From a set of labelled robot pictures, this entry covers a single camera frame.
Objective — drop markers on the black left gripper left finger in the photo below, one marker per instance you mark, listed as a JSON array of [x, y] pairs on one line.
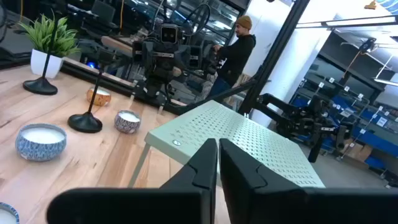
[[186, 202]]

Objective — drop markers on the orange patterned candle tin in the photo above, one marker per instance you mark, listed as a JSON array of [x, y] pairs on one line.
[[101, 99]]

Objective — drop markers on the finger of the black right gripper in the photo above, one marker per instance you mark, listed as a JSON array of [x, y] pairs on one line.
[[148, 57], [182, 57]]

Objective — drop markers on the person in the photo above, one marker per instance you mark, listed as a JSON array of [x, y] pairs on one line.
[[236, 56]]

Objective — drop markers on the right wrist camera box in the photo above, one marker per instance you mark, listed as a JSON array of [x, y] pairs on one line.
[[169, 33]]

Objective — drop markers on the black aluminium table frame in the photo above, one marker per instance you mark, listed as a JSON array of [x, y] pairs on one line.
[[273, 56]]

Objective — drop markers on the white chess piece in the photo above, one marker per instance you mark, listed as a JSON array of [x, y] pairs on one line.
[[7, 216]]

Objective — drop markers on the storage rack with blue bins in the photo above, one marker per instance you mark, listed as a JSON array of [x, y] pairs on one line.
[[373, 137]]

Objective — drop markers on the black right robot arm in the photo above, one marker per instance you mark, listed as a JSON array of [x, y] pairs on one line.
[[160, 81]]

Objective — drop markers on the green plant in white pot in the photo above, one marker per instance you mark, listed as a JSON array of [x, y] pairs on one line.
[[45, 63]]

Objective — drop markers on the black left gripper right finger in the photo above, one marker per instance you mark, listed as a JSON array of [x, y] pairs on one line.
[[264, 202]]

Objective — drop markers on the green perforated metal shelf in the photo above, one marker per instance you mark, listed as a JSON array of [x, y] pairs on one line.
[[233, 130]]

